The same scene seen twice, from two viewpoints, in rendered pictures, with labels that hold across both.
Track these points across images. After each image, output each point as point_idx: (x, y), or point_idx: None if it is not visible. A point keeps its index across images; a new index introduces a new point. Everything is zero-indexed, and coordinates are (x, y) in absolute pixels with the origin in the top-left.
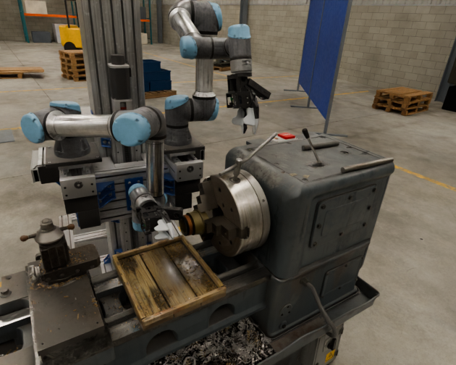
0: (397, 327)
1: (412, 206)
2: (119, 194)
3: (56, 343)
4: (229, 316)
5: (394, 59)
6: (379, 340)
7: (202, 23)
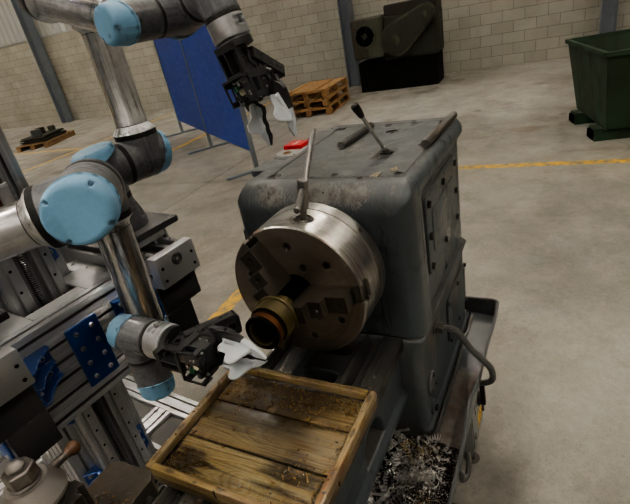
0: (500, 341)
1: None
2: (66, 365)
3: None
4: (380, 438)
5: (282, 53)
6: (495, 366)
7: None
